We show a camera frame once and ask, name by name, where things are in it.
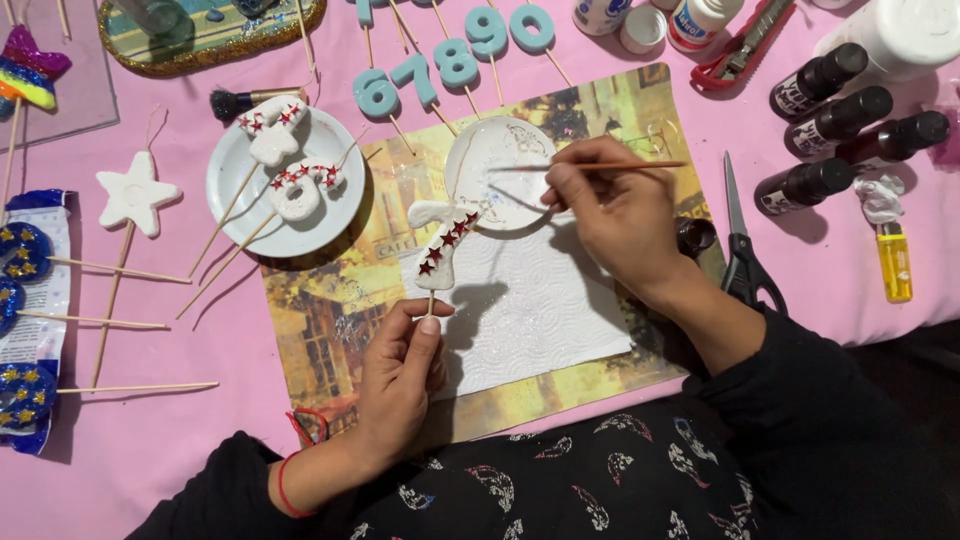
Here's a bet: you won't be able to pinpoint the person's left hand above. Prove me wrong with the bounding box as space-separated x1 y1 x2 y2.
354 298 456 468

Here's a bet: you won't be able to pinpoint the person's right hand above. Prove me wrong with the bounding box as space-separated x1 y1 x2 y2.
540 136 682 301

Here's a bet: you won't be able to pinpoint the thin wooden paintbrush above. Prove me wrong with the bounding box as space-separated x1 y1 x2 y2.
491 159 688 174

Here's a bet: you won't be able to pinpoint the white number seven topper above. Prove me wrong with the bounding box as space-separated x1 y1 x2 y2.
407 198 481 318

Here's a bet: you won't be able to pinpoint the yellow painted street placemat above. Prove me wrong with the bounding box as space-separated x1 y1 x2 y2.
260 63 729 445

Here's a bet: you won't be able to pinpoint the small dark bottle cap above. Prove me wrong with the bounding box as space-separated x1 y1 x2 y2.
674 216 720 261

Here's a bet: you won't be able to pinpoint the white paper towel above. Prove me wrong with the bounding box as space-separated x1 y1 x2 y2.
399 216 636 402

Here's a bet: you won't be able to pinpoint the small white dish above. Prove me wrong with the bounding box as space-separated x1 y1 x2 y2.
444 114 561 233

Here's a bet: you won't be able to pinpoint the dark brown paint bottle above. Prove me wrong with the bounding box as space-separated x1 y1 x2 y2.
783 84 894 159
753 156 857 219
768 42 870 125
834 110 951 172

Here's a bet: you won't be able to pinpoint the white round lid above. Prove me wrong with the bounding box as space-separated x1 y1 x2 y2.
618 5 669 56

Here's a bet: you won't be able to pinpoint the person's black patterned garment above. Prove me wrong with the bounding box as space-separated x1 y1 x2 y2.
318 396 760 540

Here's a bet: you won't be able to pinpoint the red utility knife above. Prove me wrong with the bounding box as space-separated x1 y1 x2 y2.
689 0 798 93

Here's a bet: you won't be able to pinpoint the white glue bottle, blue label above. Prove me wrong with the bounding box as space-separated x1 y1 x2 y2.
572 0 636 37

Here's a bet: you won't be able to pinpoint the white number six topper, red stars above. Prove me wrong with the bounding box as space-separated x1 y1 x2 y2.
175 127 370 321

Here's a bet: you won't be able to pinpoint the white glue bottle, red label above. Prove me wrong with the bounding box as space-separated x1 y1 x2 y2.
666 0 747 54

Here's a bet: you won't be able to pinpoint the row of light blue number toppers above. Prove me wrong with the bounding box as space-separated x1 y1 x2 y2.
351 0 576 156

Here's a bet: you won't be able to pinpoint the white round plate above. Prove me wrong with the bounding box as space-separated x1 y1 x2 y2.
206 105 367 260

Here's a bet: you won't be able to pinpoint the crumpled white tissue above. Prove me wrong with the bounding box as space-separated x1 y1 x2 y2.
853 173 908 226

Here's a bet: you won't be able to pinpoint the pink tablecloth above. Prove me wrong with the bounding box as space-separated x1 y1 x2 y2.
0 0 960 540

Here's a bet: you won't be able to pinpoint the yellow lighter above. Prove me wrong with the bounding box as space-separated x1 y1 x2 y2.
875 222 915 305

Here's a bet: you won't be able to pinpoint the white star topper on stick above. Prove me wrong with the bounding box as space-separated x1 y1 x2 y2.
90 150 184 389

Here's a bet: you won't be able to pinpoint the large white plastic bottle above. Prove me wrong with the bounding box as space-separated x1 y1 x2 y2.
813 0 960 84

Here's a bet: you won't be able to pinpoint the white and blue plastic bag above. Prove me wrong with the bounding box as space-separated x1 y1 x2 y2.
0 188 78 457

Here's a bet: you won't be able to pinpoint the bare wooden skewer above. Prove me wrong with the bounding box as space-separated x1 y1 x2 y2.
294 0 318 78

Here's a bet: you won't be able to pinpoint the blue glitter topper, gold stars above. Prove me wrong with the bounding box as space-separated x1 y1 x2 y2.
0 276 169 336
0 222 193 285
0 362 221 434

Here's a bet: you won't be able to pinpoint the gold glitter rimmed tray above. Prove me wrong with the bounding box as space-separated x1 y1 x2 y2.
97 0 330 79

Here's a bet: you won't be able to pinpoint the clear glass sheet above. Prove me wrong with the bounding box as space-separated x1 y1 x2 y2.
0 0 120 153

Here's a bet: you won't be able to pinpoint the clear glass jar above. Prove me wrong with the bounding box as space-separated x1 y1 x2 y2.
112 0 196 40

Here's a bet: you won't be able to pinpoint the rainbow glitter star topper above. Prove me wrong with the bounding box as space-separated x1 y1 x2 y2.
0 24 73 220

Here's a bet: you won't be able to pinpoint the red cord loop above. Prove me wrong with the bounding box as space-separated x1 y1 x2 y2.
284 406 331 450

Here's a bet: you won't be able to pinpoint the black handled scissors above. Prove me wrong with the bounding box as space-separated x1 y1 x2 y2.
719 150 789 317

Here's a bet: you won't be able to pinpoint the red thread bracelet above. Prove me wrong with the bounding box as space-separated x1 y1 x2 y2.
276 448 318 520

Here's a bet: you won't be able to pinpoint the black brush with gold handle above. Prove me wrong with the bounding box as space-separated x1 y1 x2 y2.
209 86 309 123

